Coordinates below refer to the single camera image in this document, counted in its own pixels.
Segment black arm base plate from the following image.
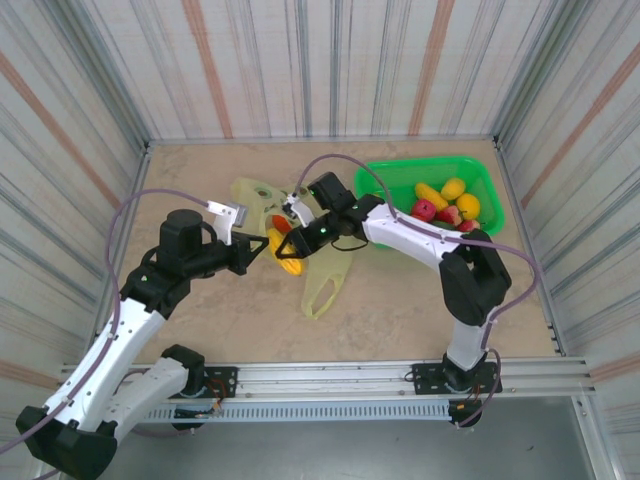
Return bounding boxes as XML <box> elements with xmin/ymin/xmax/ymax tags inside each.
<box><xmin>410</xmin><ymin>360</ymin><xmax>503</xmax><ymax>396</ymax></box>
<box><xmin>148</xmin><ymin>366</ymin><xmax>239</xmax><ymax>400</ymax></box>

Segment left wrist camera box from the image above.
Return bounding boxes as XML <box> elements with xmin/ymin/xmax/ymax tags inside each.
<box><xmin>204</xmin><ymin>199</ymin><xmax>250</xmax><ymax>246</ymax></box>

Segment magenta red fake fruit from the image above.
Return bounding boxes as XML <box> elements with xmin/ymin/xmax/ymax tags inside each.
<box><xmin>410</xmin><ymin>198</ymin><xmax>437</xmax><ymax>223</ymax></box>

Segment yellow oblong fake fruit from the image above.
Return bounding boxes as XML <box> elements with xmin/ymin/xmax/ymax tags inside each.
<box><xmin>414</xmin><ymin>182</ymin><xmax>450</xmax><ymax>211</ymax></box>

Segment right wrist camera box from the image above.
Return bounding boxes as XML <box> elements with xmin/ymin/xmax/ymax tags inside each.
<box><xmin>281</xmin><ymin>185</ymin><xmax>316</xmax><ymax>227</ymax></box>

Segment slotted grey cable duct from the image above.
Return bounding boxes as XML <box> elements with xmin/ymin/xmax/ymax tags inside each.
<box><xmin>142</xmin><ymin>402</ymin><xmax>454</xmax><ymax>424</ymax></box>

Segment yellow translucent plastic bag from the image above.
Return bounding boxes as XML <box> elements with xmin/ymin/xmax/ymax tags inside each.
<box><xmin>230</xmin><ymin>175</ymin><xmax>374</xmax><ymax>319</ymax></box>

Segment green plastic basket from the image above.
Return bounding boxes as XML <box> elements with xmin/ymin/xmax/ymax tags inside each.
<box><xmin>353</xmin><ymin>155</ymin><xmax>506</xmax><ymax>251</ymax></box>

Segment aluminium mounting rail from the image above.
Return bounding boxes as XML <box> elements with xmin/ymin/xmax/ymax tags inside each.
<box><xmin>52</xmin><ymin>357</ymin><xmax>599</xmax><ymax>401</ymax></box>

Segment yellow-orange round fake fruit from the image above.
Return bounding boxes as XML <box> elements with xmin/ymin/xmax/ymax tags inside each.
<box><xmin>455</xmin><ymin>193</ymin><xmax>482</xmax><ymax>220</ymax></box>

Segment black table clamp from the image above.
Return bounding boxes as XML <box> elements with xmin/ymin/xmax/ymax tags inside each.
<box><xmin>448</xmin><ymin>399</ymin><xmax>485</xmax><ymax>430</ymax></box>

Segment thin orange black wires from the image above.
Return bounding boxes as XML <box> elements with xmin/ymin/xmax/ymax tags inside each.
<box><xmin>207</xmin><ymin>378</ymin><xmax>225</xmax><ymax>414</ymax></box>
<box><xmin>460</xmin><ymin>382</ymin><xmax>485</xmax><ymax>409</ymax></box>

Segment fake yellow mango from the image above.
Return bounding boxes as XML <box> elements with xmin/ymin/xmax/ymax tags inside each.
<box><xmin>439</xmin><ymin>177</ymin><xmax>467</xmax><ymax>200</ymax></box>

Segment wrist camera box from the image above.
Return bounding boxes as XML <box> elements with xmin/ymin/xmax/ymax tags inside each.
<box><xmin>204</xmin><ymin>199</ymin><xmax>250</xmax><ymax>246</ymax></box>
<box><xmin>281</xmin><ymin>185</ymin><xmax>316</xmax><ymax>227</ymax></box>

